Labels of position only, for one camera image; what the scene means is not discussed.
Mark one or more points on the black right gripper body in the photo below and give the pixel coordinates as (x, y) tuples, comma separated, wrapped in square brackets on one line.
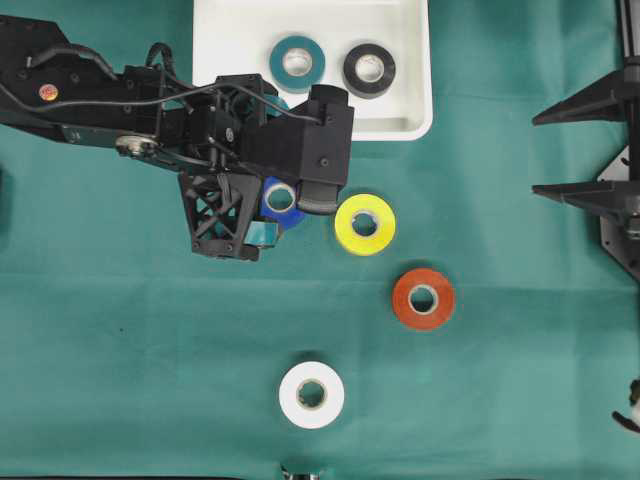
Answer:
[(628, 97)]

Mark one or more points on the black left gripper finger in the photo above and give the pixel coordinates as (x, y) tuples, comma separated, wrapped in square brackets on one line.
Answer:
[(272, 105), (254, 233)]

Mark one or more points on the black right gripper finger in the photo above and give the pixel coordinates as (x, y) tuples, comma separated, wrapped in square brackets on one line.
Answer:
[(596, 102), (601, 198)]

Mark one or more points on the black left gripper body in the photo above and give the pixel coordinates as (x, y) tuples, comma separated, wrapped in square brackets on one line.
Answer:
[(221, 197)]

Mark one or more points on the blue tape roll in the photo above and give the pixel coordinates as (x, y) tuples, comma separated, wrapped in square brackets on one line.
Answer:
[(287, 217)]

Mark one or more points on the teal tape roll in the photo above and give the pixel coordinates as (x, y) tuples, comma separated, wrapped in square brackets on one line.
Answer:
[(297, 63)]

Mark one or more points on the black tape roll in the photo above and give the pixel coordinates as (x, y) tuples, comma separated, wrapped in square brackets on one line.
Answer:
[(369, 70)]

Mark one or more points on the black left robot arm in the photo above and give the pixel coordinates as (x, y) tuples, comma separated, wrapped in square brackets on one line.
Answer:
[(68, 93)]

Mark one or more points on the white plastic case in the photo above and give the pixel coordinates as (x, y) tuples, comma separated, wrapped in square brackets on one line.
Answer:
[(237, 37)]

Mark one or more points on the yellow tape roll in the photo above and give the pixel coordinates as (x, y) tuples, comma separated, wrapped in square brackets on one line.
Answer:
[(365, 224)]

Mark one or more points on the orange tape roll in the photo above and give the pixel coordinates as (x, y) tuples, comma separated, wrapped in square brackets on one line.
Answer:
[(441, 289)]

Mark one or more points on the white tape roll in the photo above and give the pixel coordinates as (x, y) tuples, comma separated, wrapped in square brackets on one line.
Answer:
[(301, 415)]

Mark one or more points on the green table cloth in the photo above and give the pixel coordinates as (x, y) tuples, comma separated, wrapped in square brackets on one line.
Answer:
[(122, 352)]

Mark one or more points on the white black clip object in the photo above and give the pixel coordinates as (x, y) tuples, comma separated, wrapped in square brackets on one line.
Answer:
[(632, 421)]

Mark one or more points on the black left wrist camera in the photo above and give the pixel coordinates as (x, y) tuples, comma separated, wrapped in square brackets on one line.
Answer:
[(309, 148)]

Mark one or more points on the metal camera stand bottom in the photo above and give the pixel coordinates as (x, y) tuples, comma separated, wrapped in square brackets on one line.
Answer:
[(289, 474)]

